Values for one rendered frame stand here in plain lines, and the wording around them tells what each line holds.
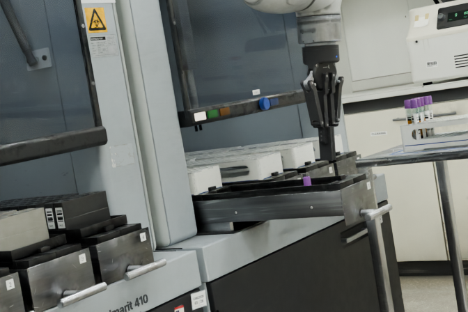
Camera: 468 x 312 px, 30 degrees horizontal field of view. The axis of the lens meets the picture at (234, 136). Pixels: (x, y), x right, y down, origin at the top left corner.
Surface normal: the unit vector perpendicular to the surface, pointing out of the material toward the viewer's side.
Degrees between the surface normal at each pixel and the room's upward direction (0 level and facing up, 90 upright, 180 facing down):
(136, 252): 90
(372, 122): 90
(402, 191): 90
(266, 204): 90
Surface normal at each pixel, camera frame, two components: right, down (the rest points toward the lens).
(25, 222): 0.82, -0.11
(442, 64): -0.59, 0.14
